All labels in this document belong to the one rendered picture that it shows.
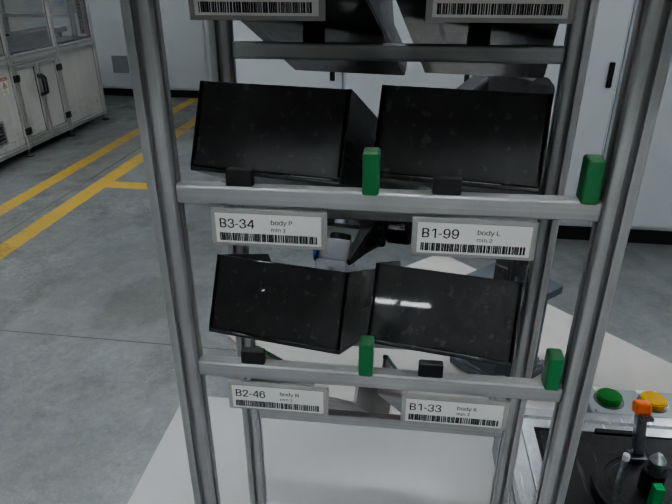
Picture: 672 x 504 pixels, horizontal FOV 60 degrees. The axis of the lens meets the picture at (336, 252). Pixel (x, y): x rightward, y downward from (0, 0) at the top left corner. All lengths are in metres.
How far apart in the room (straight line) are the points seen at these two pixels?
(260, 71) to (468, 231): 3.43
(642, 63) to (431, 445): 0.81
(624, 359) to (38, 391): 2.26
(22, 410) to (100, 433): 0.38
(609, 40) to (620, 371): 2.67
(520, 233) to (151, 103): 0.27
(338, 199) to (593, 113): 3.47
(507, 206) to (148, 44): 0.27
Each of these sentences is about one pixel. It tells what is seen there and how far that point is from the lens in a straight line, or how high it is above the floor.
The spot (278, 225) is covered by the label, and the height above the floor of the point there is 1.44.
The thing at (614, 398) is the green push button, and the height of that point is 0.97.
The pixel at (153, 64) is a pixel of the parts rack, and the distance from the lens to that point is 0.43.
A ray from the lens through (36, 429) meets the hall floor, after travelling 2.64.
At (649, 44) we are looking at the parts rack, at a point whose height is 1.57.
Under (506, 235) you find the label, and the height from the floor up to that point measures 1.45.
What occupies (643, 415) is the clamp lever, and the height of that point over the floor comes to 1.06.
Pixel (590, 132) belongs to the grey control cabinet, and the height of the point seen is 0.72.
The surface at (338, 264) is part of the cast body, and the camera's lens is 0.78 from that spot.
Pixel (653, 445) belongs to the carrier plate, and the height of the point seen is 0.97.
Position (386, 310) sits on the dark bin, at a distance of 0.54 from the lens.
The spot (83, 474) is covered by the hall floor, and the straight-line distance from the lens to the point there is 2.39.
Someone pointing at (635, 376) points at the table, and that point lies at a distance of 1.37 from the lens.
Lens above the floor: 1.62
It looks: 26 degrees down
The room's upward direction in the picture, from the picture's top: straight up
